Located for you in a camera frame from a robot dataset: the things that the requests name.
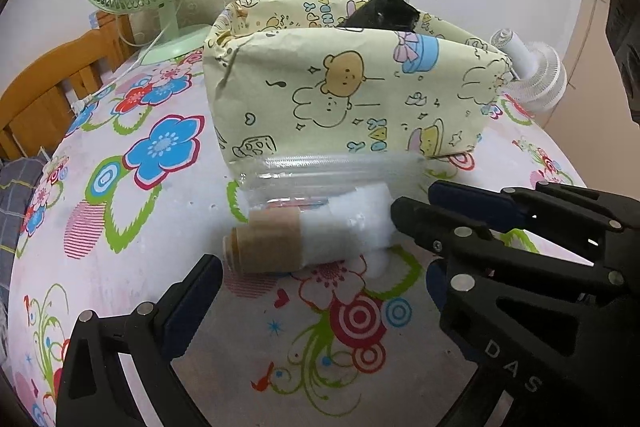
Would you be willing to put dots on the beige door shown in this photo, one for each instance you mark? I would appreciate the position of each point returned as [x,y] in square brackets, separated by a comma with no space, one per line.
[592,124]

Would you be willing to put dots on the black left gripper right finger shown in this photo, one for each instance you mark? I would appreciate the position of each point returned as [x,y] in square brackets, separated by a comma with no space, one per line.
[563,362]

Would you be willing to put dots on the black soft cloth bundle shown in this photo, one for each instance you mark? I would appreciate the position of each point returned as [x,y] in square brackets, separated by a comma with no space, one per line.
[395,15]

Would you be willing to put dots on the floral tablecloth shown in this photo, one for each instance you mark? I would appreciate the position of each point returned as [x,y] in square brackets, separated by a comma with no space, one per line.
[137,191]

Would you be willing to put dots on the white fan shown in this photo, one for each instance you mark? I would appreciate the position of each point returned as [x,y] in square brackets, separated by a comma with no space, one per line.
[540,77]

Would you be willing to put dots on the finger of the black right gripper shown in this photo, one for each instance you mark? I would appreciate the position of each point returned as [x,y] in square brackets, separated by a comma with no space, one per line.
[573,217]
[471,245]

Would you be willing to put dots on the yellow cartoon storage box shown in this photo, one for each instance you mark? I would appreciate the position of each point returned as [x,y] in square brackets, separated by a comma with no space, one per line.
[290,77]

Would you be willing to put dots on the grey plaid bedding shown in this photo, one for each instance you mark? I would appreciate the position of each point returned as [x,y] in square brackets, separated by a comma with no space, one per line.
[18,181]

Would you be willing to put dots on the white bag roll brown core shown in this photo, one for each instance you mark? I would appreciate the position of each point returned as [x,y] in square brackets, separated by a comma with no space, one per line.
[284,239]

